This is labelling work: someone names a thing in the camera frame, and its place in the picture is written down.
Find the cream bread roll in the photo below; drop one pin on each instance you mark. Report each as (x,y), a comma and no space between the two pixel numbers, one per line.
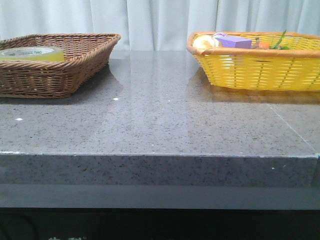
(205,42)

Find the orange toy carrot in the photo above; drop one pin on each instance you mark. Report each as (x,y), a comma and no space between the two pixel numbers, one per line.
(260,44)

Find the purple block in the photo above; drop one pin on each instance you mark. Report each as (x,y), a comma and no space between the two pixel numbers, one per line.
(229,41)

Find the white curtain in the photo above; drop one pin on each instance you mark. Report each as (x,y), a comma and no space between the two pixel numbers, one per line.
(156,25)

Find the yellow woven basket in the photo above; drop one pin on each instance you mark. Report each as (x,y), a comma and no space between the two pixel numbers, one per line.
(294,65)

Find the yellow tape roll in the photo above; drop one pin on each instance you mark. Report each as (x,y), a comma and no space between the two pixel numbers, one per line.
(33,53)

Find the brown wicker basket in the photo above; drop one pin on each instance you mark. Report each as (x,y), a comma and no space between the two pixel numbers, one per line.
(85,54)

